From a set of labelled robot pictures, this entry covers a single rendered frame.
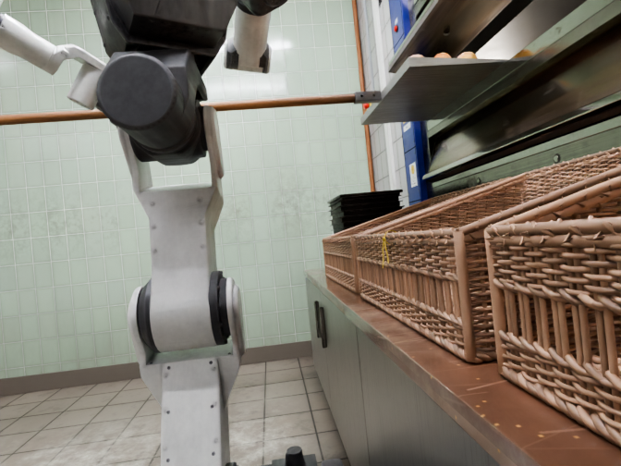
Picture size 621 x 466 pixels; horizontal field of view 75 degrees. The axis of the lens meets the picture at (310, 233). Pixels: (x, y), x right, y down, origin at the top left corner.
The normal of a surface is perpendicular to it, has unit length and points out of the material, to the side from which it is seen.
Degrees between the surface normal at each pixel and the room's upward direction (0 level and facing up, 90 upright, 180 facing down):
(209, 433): 68
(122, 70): 90
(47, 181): 90
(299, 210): 90
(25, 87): 90
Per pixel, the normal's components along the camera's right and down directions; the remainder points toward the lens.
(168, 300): 0.04, -0.43
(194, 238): 0.07, -0.20
